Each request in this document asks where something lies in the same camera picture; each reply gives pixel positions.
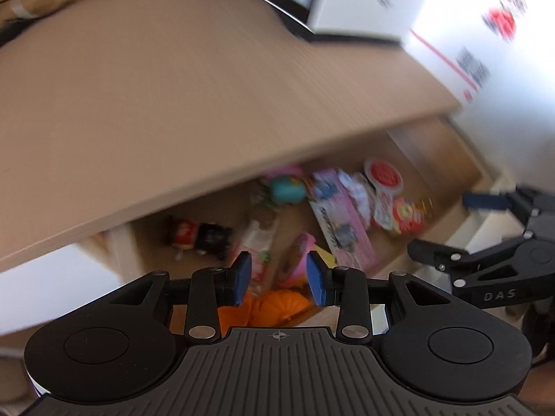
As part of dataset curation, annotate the pink teal bird toy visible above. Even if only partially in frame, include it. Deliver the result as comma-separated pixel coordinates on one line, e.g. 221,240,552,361
263,165,308,206

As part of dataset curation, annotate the pink yellow cupcake toy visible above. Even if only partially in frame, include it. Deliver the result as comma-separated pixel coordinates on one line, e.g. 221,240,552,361
276,233,337,288

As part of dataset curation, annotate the red black figure toy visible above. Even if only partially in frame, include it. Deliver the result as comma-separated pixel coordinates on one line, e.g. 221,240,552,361
163,217,232,261

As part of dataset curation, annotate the red yellow snack packet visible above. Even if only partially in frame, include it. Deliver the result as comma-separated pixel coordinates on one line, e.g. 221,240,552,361
390,197,434,237

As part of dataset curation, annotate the orange pumpkin toy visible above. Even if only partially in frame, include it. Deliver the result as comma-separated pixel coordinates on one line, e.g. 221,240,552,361
218,288,314,335

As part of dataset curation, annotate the white pink snack packet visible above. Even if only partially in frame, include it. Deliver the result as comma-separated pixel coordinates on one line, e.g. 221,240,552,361
238,219,279,283

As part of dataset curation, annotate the pink toy blister pack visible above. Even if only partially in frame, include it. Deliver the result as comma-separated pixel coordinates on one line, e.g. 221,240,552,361
308,168,377,272

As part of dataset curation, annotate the white printed cardboard box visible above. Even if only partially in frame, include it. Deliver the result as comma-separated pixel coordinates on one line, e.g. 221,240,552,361
403,0,554,190

